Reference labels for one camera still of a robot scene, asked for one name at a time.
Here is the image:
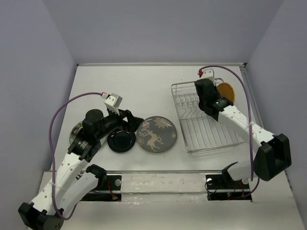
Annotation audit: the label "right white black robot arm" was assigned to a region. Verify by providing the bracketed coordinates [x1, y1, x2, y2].
[194, 79, 292, 188]

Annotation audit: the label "black round plate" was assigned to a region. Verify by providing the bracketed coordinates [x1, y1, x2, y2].
[107, 130, 136, 153]

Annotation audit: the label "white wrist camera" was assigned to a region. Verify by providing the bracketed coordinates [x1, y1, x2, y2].
[198, 68, 215, 82]
[104, 93, 122, 115]

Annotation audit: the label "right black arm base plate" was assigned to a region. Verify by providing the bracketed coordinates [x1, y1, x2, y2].
[204, 174, 252, 201]

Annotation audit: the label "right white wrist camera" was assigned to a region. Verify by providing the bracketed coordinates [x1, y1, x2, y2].
[198, 68, 215, 82]

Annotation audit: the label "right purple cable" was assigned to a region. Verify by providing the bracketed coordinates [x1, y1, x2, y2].
[202, 65, 261, 199]

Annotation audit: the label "light green floral plate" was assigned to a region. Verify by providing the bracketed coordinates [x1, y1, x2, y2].
[69, 121, 106, 146]

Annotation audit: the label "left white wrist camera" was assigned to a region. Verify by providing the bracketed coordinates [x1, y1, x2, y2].
[104, 93, 122, 115]

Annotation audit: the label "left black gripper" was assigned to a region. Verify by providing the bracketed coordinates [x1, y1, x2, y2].
[96, 106, 143, 140]

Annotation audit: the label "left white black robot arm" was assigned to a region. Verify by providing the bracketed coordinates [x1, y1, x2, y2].
[18, 109, 143, 230]

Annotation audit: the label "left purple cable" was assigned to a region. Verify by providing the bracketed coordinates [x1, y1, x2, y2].
[48, 92, 107, 220]

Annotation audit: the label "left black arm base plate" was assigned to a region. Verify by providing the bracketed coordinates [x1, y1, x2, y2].
[81, 174, 122, 202]

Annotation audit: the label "grey reindeer snowflake plate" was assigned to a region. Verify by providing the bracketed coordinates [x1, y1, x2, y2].
[136, 116, 177, 153]

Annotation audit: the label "purple cable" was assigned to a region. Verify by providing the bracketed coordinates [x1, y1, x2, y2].
[202, 65, 261, 199]
[48, 92, 107, 220]

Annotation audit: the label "metal wire dish rack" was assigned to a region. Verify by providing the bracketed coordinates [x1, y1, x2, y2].
[171, 81, 244, 151]

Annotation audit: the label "round woven wicker plate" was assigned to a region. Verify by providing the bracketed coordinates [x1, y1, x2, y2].
[217, 82, 236, 104]

